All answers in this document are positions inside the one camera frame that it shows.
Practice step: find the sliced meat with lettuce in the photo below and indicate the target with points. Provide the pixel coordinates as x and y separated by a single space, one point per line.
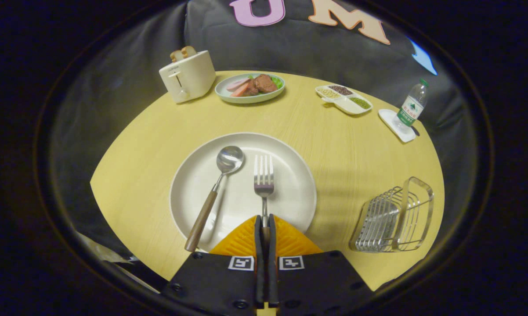
255 84

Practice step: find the toast slice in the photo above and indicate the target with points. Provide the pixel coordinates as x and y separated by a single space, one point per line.
188 51
176 55

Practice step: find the pale green plate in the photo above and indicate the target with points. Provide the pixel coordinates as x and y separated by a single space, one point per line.
229 95

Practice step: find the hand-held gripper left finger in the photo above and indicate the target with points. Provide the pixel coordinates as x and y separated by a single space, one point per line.
259 245

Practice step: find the white divided snack dish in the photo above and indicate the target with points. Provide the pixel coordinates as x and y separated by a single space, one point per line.
345 103

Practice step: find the white square coaster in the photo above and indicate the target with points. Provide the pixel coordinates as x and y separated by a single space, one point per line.
389 120

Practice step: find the large white plate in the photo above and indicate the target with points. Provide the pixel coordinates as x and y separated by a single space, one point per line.
286 197

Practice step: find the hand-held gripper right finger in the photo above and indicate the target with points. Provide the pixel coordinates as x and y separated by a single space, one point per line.
273 245

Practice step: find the cream toaster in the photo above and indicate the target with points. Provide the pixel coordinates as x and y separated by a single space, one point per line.
189 77

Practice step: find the clear plastic water bottle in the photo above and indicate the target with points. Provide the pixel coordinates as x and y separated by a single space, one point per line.
411 107

